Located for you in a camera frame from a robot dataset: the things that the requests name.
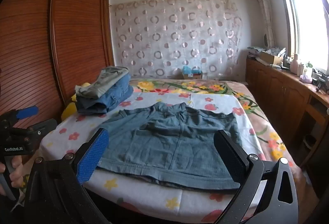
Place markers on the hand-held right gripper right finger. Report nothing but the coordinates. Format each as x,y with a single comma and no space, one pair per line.
228,157

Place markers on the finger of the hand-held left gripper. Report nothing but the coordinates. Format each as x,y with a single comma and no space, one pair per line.
27,112

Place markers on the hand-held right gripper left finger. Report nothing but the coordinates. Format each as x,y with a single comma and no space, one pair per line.
92,154

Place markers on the dark blue folded pants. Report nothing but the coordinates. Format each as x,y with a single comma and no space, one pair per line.
93,109

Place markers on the person's left hand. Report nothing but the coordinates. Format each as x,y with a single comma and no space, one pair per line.
16,174

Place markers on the yellow pillow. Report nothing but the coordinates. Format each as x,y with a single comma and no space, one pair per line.
69,109

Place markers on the white floral bed sheet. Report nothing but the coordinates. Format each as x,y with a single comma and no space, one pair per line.
205,204

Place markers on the blue folded jeans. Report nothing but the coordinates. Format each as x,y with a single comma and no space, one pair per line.
118,93

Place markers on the wooden side cabinet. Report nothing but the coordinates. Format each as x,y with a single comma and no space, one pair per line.
277,90

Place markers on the wooden wardrobe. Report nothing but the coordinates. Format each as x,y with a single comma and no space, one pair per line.
72,34

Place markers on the blue toy on box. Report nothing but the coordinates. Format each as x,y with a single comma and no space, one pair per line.
192,72

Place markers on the cardboard box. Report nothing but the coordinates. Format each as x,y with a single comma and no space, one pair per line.
270,57

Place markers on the pile of cloths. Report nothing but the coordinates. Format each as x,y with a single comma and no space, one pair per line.
255,51

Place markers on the white bottle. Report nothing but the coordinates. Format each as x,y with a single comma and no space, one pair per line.
301,70

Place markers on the pink bottle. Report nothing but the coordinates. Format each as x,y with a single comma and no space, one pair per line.
294,64

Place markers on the black device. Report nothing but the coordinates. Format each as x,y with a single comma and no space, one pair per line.
321,80

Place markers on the sheer circle-patterned curtain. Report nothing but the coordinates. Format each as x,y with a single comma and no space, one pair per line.
177,34

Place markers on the patterned window curtain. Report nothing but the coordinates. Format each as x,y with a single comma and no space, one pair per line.
264,13

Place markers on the window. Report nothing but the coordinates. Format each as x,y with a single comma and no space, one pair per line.
305,21

